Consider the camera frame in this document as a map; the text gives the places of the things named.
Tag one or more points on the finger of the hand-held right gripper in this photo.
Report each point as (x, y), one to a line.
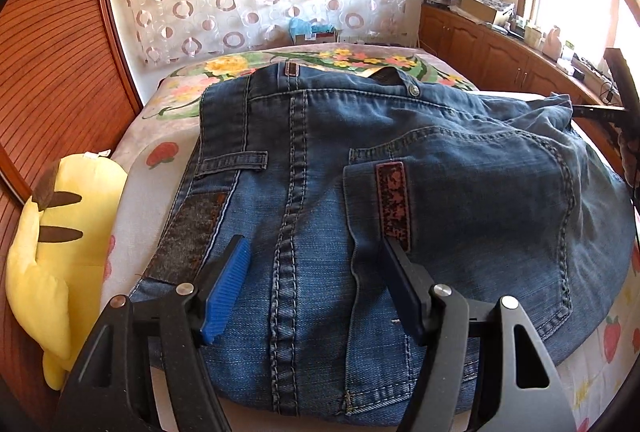
(597, 111)

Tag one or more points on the yellow plush toy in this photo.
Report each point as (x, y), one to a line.
(60, 262)

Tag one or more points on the white plastic bottle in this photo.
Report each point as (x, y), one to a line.
(552, 43)

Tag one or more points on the wooden cabinet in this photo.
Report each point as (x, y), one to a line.
(490, 52)

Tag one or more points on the white printed blanket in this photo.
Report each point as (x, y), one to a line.
(145, 192)

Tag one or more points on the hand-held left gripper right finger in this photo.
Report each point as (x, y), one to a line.
(400, 292)

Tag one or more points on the blue denim pants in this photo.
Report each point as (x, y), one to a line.
(310, 162)

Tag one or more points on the wooden slatted wardrobe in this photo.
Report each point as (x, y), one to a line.
(60, 62)

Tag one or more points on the blue plastic bag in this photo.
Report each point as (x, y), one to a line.
(300, 27)

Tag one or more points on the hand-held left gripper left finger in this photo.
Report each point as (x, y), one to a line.
(225, 292)

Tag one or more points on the open cardboard box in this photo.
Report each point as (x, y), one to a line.
(482, 10)

